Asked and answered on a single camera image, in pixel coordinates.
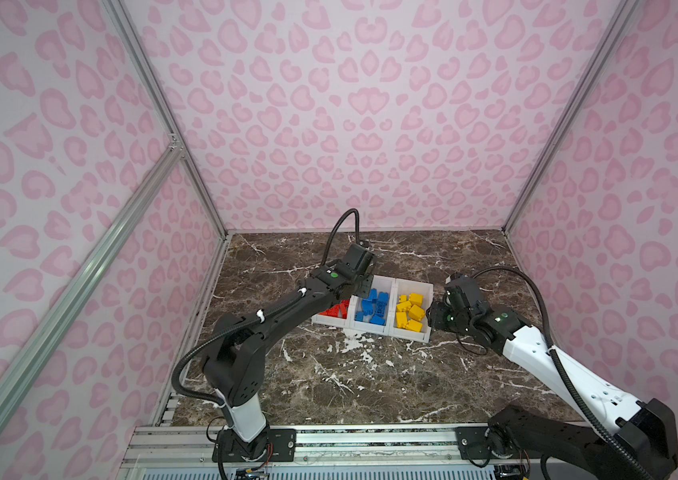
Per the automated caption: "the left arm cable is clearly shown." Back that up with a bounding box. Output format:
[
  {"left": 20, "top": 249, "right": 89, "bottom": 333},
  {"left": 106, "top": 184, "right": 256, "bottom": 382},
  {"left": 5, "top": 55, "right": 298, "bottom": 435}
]
[{"left": 170, "top": 208, "right": 362, "bottom": 408}]

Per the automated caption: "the diagonal aluminium frame bar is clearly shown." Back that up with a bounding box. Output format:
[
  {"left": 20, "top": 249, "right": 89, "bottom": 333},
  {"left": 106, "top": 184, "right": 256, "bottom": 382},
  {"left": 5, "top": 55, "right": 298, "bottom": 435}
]
[{"left": 0, "top": 144, "right": 183, "bottom": 436}]

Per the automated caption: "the corner frame post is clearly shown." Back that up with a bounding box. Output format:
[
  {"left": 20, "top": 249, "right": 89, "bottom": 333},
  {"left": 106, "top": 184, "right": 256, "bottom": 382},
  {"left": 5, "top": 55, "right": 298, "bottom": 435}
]
[
  {"left": 502, "top": 0, "right": 643, "bottom": 239},
  {"left": 102, "top": 0, "right": 229, "bottom": 239}
]

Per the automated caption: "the blue studded brick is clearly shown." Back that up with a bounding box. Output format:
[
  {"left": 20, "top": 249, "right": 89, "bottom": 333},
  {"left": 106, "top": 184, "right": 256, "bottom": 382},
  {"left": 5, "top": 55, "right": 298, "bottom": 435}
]
[{"left": 374, "top": 302, "right": 387, "bottom": 318}]

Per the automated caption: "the white right bin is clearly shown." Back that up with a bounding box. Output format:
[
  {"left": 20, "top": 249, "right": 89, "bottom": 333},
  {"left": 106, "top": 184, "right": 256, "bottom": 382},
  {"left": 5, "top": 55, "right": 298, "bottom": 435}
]
[{"left": 388, "top": 279, "right": 434, "bottom": 343}]

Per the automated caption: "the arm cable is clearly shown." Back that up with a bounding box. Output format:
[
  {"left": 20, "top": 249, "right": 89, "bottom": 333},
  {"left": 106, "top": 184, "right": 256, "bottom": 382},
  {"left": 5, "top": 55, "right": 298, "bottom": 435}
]
[
  {"left": 170, "top": 208, "right": 362, "bottom": 408},
  {"left": 470, "top": 266, "right": 655, "bottom": 480}
]

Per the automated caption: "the right corner frame post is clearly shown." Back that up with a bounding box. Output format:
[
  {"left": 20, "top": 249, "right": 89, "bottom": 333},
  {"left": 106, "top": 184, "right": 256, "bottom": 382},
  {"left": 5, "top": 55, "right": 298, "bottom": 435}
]
[{"left": 502, "top": 0, "right": 643, "bottom": 239}]

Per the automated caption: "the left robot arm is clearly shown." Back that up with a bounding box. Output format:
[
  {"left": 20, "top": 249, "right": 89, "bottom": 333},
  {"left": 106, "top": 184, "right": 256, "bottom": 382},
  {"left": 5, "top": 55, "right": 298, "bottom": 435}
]
[{"left": 201, "top": 244, "right": 374, "bottom": 444}]

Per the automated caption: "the red square brick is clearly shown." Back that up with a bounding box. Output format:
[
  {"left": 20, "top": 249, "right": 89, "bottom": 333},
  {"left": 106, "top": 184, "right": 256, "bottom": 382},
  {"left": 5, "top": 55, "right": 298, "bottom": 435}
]
[{"left": 339, "top": 300, "right": 350, "bottom": 319}]

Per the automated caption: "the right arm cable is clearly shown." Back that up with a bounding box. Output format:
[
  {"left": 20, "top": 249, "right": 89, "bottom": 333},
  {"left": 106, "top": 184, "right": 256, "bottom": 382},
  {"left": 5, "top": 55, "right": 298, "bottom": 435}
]
[{"left": 470, "top": 266, "right": 655, "bottom": 480}]

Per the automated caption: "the blue brick tall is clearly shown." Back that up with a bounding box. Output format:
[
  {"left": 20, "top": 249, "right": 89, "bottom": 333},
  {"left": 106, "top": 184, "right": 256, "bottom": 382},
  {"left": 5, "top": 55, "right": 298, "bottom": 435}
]
[{"left": 361, "top": 299, "right": 375, "bottom": 316}]

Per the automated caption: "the long yellow brick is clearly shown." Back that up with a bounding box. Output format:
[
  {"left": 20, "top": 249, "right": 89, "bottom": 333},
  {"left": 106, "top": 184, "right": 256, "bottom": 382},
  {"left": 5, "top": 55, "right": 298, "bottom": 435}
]
[{"left": 405, "top": 320, "right": 423, "bottom": 333}]

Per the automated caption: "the lone yellow brick front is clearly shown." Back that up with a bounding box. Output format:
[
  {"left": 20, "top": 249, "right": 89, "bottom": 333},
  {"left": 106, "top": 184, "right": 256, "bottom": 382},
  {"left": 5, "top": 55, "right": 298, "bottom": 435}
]
[{"left": 395, "top": 312, "right": 408, "bottom": 329}]

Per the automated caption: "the white left bin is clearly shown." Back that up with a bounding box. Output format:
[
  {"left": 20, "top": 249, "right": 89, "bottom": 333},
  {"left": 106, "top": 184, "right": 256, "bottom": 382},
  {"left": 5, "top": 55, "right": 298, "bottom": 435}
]
[{"left": 308, "top": 266, "right": 364, "bottom": 328}]

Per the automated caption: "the white bin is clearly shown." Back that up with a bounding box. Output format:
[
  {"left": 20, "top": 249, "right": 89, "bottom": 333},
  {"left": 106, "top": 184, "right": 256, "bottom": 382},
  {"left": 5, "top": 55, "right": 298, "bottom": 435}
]
[
  {"left": 348, "top": 276, "right": 397, "bottom": 335},
  {"left": 308, "top": 266, "right": 364, "bottom": 328},
  {"left": 388, "top": 279, "right": 434, "bottom": 343}
]

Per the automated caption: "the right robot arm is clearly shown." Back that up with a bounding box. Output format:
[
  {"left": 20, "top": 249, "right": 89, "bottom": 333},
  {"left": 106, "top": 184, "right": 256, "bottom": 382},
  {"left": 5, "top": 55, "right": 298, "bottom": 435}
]
[{"left": 427, "top": 273, "right": 678, "bottom": 479}]

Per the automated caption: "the left corner frame post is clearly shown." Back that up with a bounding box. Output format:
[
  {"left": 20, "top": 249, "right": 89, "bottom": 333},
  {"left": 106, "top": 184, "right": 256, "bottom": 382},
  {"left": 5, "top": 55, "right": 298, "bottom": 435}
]
[{"left": 102, "top": 0, "right": 229, "bottom": 239}]

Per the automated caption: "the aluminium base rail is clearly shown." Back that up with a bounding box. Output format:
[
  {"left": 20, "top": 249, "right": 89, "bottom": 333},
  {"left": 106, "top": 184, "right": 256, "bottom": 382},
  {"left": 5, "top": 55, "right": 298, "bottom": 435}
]
[{"left": 116, "top": 423, "right": 536, "bottom": 479}]

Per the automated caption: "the white middle bin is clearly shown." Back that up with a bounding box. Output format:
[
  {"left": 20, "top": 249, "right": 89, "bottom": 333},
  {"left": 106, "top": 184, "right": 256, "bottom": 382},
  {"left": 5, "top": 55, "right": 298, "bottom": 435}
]
[{"left": 348, "top": 276, "right": 397, "bottom": 335}]

